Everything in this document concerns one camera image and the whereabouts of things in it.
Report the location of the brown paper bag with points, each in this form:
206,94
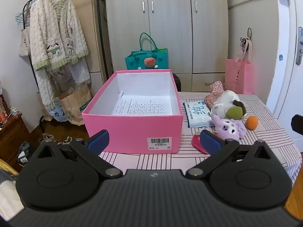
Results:
75,104

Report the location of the pink cardboard box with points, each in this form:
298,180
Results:
132,128

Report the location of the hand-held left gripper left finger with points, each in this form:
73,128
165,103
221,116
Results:
99,141

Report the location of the white fluffy plush toy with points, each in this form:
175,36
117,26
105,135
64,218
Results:
227,99

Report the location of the canvas tote bag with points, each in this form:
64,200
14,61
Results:
24,43

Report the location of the teal felt handbag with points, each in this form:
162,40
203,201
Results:
163,59

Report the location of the striped tablecloth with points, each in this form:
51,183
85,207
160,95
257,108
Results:
272,132

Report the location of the blue white tissue pack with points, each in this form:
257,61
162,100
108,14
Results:
196,113

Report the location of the purple plush toy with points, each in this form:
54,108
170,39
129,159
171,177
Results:
227,127

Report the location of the red strawberry toy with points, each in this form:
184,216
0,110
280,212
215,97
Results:
196,142

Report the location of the printed paper sheet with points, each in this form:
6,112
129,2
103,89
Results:
142,106

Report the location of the pink paper bag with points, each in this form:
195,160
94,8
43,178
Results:
238,78

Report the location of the white green fluffy cardigan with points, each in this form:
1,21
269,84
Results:
59,28

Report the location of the red printed box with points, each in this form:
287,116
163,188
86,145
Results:
2,113

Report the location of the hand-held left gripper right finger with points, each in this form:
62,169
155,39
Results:
210,142

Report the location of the beige wardrobe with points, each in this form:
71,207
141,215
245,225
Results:
170,28

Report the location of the pair of shoes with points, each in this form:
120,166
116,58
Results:
49,137

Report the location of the blue white plastic bag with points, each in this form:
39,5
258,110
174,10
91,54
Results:
56,113

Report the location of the floral fabric pouch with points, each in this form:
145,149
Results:
216,91

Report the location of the orange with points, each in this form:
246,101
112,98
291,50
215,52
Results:
252,123

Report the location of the green brown plush toy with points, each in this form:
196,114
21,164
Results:
234,112

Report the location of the white door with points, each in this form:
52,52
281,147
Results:
284,63

